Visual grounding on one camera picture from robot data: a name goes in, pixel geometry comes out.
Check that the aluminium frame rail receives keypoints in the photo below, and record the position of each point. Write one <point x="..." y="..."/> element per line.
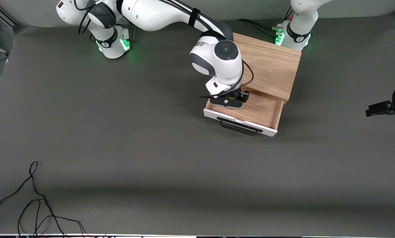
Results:
<point x="2" y="13"/>

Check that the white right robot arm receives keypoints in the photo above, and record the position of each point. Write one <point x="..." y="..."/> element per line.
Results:
<point x="157" y="15"/>

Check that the wooden drawer cabinet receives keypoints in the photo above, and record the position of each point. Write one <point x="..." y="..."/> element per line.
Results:
<point x="270" y="62"/>

